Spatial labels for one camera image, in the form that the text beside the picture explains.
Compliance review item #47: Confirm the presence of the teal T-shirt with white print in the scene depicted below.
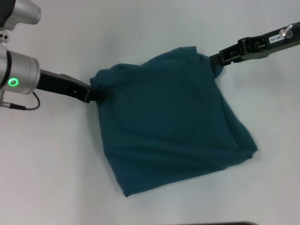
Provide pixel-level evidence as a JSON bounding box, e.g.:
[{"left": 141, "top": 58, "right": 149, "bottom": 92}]
[{"left": 90, "top": 45, "right": 259, "bottom": 198}]

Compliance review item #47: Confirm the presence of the right gripper cable with connector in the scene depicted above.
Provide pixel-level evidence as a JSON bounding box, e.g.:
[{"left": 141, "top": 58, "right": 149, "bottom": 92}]
[{"left": 280, "top": 24, "right": 295, "bottom": 39}]

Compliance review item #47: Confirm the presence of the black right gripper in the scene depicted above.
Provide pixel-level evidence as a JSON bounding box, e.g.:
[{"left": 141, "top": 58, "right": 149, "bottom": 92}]
[{"left": 210, "top": 21, "right": 300, "bottom": 71}]

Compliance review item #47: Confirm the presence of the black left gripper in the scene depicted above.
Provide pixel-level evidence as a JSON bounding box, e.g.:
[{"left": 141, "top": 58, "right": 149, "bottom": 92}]
[{"left": 36, "top": 68, "right": 108, "bottom": 104}]

